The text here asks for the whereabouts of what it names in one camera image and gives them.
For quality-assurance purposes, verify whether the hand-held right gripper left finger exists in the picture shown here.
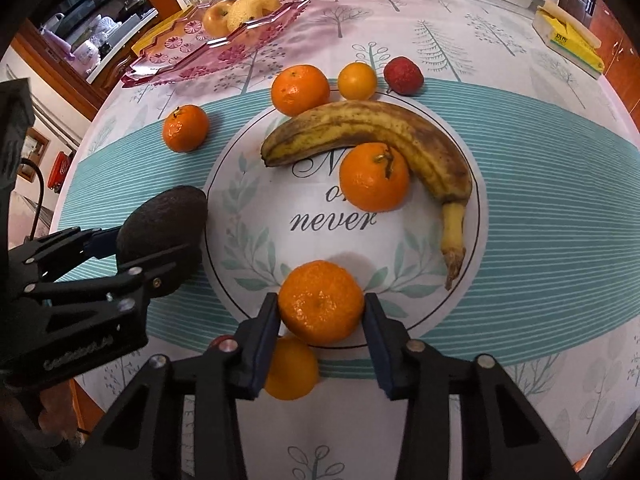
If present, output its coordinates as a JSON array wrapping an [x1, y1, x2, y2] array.
[[75, 292, 282, 480]]

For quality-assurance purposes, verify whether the red strawberry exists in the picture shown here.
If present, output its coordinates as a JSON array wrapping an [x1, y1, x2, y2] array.
[[383, 56, 425, 97]]

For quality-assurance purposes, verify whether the yellow cardboard box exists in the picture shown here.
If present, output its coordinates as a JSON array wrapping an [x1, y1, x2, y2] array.
[[131, 15, 186, 57]]

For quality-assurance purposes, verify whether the pink plastic fruit tray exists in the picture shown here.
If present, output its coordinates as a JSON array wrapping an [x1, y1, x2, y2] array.
[[122, 0, 326, 88]]

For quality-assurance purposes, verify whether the dark avocado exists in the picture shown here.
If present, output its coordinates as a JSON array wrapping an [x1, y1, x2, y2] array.
[[116, 185, 209, 281]]

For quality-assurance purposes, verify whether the wooden cabinet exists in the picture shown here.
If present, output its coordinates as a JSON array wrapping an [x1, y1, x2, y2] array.
[[10, 0, 183, 121], [560, 0, 640, 133]]

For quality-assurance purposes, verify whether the yellow pear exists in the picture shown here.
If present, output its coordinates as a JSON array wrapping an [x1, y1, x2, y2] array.
[[227, 0, 282, 33]]

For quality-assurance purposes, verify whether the yellow tissue pack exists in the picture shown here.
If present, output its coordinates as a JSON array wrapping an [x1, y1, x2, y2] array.
[[531, 1, 606, 78]]

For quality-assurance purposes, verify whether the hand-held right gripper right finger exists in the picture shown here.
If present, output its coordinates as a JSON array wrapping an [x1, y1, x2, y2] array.
[[364, 292, 581, 480]]

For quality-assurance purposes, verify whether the spotted yellow banana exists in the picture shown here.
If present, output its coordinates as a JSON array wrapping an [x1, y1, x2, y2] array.
[[260, 100, 474, 291]]

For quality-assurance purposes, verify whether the red yellow apple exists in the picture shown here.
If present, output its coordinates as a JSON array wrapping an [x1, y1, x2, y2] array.
[[202, 0, 236, 37]]

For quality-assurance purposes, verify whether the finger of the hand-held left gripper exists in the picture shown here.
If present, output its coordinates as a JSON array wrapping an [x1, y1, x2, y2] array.
[[7, 226, 121, 281], [9, 244, 204, 392]]

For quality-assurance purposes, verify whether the small smooth orange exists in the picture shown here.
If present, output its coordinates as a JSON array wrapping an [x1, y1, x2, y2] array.
[[337, 61, 378, 101]]

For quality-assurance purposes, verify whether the tangerine with stem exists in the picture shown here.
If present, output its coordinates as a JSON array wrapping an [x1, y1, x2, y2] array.
[[339, 142, 411, 213]]

